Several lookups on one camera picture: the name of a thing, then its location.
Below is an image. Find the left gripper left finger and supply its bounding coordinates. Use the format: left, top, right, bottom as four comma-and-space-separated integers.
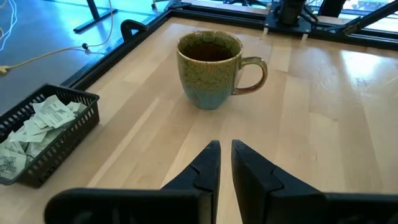
160, 139, 221, 224

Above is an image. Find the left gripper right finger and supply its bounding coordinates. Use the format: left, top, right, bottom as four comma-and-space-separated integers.
231, 139, 327, 224

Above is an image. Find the green sweetener packet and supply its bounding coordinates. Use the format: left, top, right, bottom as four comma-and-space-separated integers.
32, 95, 77, 129
67, 101, 88, 114
0, 148, 28, 180
26, 130, 63, 158
23, 118, 47, 143

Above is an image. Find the green glazed ceramic mug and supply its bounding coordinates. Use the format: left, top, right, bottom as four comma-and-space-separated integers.
176, 30, 269, 111

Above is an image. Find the small black plastic basket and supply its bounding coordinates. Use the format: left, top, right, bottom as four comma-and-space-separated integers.
0, 83, 101, 189

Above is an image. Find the black frame clamp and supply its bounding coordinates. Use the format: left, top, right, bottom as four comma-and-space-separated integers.
120, 19, 149, 42

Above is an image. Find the blue and black table frame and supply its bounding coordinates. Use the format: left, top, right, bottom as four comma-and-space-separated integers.
73, 0, 119, 34

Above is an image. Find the cream cable with yellow plug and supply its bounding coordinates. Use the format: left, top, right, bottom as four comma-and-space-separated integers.
0, 0, 114, 75

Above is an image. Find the white floor cable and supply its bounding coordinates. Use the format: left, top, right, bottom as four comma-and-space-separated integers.
0, 0, 18, 52

